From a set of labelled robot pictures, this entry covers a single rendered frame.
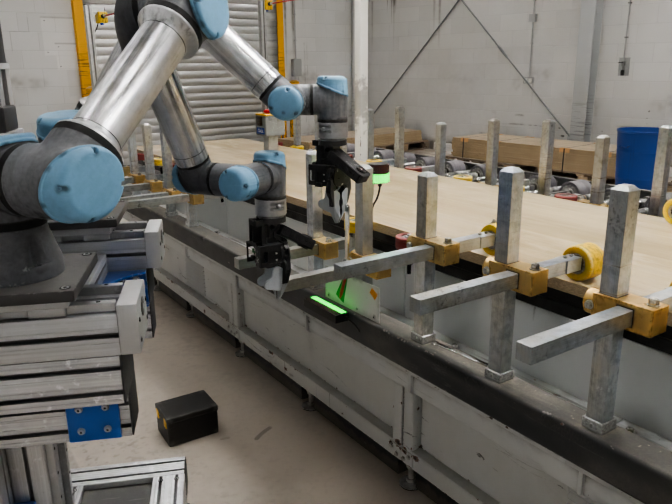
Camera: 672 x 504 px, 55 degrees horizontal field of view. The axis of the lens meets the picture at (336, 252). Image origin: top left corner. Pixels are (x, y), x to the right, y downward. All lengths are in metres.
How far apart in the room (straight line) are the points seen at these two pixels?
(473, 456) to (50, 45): 8.27
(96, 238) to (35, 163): 0.61
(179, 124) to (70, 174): 0.48
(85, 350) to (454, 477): 1.29
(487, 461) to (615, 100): 7.63
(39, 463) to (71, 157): 0.78
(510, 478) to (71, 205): 1.40
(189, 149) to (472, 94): 9.19
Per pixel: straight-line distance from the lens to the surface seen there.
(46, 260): 1.16
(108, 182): 1.04
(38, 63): 9.43
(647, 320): 1.22
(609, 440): 1.34
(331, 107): 1.61
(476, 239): 1.62
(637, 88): 9.15
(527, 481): 1.92
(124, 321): 1.14
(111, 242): 1.62
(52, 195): 1.01
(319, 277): 1.66
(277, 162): 1.51
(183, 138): 1.45
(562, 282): 1.55
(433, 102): 11.00
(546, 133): 2.68
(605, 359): 1.30
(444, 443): 2.12
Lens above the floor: 1.37
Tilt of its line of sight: 16 degrees down
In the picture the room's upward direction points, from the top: 1 degrees counter-clockwise
